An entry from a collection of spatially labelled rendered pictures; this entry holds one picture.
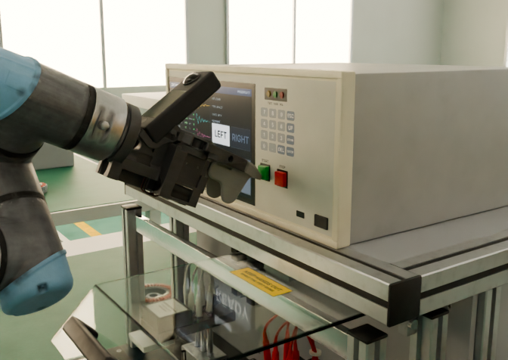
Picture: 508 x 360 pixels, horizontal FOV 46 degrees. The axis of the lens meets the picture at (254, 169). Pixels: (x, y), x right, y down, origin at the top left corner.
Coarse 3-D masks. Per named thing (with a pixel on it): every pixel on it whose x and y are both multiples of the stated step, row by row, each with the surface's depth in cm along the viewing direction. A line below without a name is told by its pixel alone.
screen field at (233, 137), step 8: (216, 128) 89; (224, 128) 87; (232, 128) 85; (216, 136) 89; (224, 136) 87; (232, 136) 85; (240, 136) 83; (248, 136) 82; (224, 144) 87; (232, 144) 85; (240, 144) 84; (248, 144) 82
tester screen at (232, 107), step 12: (216, 96) 88; (228, 96) 85; (240, 96) 82; (204, 108) 91; (216, 108) 88; (228, 108) 85; (240, 108) 83; (192, 120) 95; (204, 120) 91; (216, 120) 88; (228, 120) 86; (240, 120) 83; (192, 132) 95; (204, 132) 92; (216, 144) 89; (240, 156) 84; (240, 192) 85
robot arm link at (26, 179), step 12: (0, 156) 61; (12, 156) 62; (24, 156) 63; (0, 168) 62; (12, 168) 62; (24, 168) 63; (0, 180) 61; (12, 180) 62; (24, 180) 62; (36, 180) 64; (0, 192) 60; (12, 192) 61
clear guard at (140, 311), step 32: (224, 256) 81; (96, 288) 71; (128, 288) 70; (160, 288) 70; (192, 288) 70; (224, 288) 70; (256, 288) 70; (96, 320) 67; (128, 320) 63; (160, 320) 62; (192, 320) 62; (224, 320) 62; (256, 320) 62; (288, 320) 62; (320, 320) 62; (64, 352) 66; (128, 352) 59; (160, 352) 56; (192, 352) 56; (224, 352) 56; (256, 352) 56
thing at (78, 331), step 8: (72, 320) 63; (80, 320) 64; (64, 328) 63; (72, 328) 62; (80, 328) 61; (88, 328) 63; (72, 336) 61; (80, 336) 60; (88, 336) 59; (96, 336) 64; (80, 344) 59; (88, 344) 58; (96, 344) 57; (88, 352) 57; (96, 352) 56; (104, 352) 56
